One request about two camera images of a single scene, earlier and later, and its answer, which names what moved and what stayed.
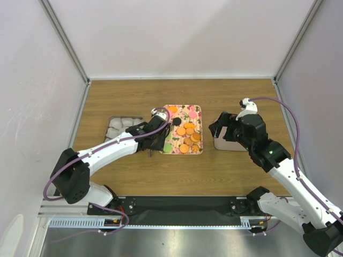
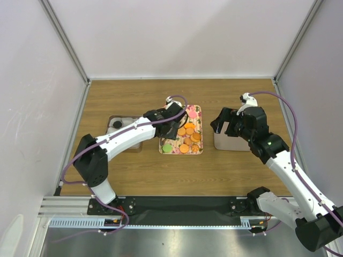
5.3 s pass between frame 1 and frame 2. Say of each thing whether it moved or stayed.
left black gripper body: moved
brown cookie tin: stayed
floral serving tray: stayed
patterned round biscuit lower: stayed
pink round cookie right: stayed
